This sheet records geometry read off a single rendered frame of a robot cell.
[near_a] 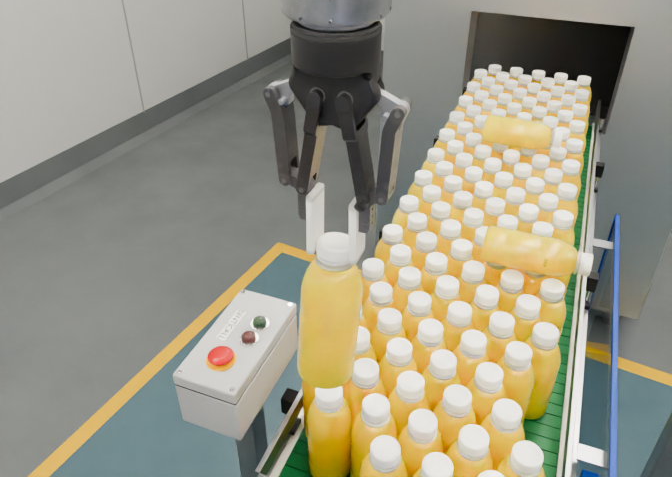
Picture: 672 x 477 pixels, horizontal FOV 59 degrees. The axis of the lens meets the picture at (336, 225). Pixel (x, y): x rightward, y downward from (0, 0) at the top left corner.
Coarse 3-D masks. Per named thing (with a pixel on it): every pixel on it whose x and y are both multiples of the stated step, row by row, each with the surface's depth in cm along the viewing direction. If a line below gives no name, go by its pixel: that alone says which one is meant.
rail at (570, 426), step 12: (600, 108) 189; (588, 192) 153; (588, 204) 145; (588, 216) 138; (588, 228) 134; (588, 240) 131; (588, 252) 127; (576, 324) 112; (576, 336) 108; (576, 348) 104; (576, 360) 102; (576, 372) 100; (576, 384) 98; (576, 396) 96; (564, 456) 89; (564, 468) 86
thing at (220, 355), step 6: (216, 348) 86; (222, 348) 86; (228, 348) 86; (210, 354) 85; (216, 354) 85; (222, 354) 85; (228, 354) 85; (210, 360) 84; (216, 360) 84; (222, 360) 84; (228, 360) 85
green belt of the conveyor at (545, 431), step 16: (576, 224) 150; (576, 240) 144; (576, 272) 134; (560, 336) 118; (560, 352) 114; (560, 368) 111; (560, 384) 108; (560, 400) 105; (544, 416) 102; (560, 416) 102; (304, 432) 99; (528, 432) 100; (544, 432) 99; (560, 432) 99; (304, 448) 97; (544, 448) 97; (288, 464) 94; (304, 464) 94; (544, 464) 94
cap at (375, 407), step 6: (366, 396) 83; (372, 396) 83; (378, 396) 83; (384, 396) 83; (366, 402) 82; (372, 402) 82; (378, 402) 82; (384, 402) 82; (366, 408) 81; (372, 408) 81; (378, 408) 81; (384, 408) 81; (366, 414) 81; (372, 414) 81; (378, 414) 81; (384, 414) 81; (366, 420) 82; (372, 420) 81; (378, 420) 81; (384, 420) 82
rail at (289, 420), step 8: (296, 400) 95; (296, 408) 94; (288, 416) 92; (296, 416) 95; (288, 424) 92; (280, 432) 90; (288, 432) 93; (272, 440) 89; (280, 440) 90; (272, 448) 88; (280, 448) 91; (264, 456) 87; (272, 456) 88; (264, 464) 86; (256, 472) 85; (264, 472) 86
